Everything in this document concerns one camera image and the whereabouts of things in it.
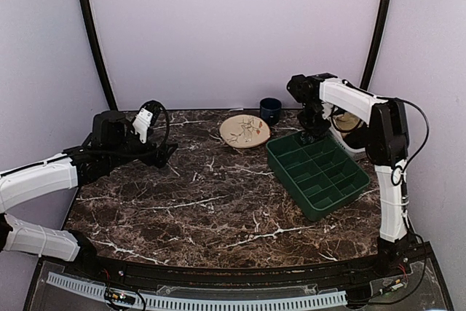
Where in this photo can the black front rail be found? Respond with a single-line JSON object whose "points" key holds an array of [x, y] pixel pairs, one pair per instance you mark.
{"points": [[352, 273]]}

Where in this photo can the white plastic laundry basket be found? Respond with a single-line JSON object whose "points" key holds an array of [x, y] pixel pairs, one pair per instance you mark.
{"points": [[356, 154]]}

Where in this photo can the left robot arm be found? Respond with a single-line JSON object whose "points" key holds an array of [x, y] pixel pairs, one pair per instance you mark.
{"points": [[114, 141]]}

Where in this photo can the beige floral plate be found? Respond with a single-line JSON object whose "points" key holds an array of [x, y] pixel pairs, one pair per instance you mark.
{"points": [[244, 131]]}

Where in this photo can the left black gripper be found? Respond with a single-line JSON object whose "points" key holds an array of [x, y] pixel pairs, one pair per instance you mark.
{"points": [[162, 156]]}

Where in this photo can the black frame post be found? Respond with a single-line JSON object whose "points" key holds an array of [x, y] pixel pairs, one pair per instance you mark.
{"points": [[376, 41], [97, 55]]}

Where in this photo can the beige garment in basket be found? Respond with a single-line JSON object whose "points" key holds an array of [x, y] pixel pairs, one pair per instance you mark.
{"points": [[346, 122]]}

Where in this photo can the dark blue mug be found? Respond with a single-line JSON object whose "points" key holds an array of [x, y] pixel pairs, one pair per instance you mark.
{"points": [[269, 110]]}

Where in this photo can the navy striped underwear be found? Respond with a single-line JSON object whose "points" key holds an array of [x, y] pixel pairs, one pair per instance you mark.
{"points": [[307, 138]]}

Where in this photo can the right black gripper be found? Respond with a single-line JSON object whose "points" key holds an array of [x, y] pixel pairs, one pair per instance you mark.
{"points": [[317, 130]]}

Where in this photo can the black cloth in basket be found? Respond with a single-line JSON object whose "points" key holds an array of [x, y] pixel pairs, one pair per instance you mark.
{"points": [[357, 139]]}

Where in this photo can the right black frame post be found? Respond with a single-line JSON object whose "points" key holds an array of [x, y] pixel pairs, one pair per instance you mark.
{"points": [[376, 41]]}

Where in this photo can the white slotted cable duct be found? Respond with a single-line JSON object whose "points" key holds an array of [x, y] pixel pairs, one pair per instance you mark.
{"points": [[120, 298]]}

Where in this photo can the green divided organizer tray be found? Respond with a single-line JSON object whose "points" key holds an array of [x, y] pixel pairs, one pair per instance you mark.
{"points": [[320, 176]]}

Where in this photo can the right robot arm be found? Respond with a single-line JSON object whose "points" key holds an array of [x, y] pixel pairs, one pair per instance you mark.
{"points": [[386, 141]]}

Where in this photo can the left black frame post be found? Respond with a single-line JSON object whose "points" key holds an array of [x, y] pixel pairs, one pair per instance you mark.
{"points": [[97, 55]]}

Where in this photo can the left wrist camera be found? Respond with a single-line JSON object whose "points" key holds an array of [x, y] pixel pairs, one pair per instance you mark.
{"points": [[142, 123]]}

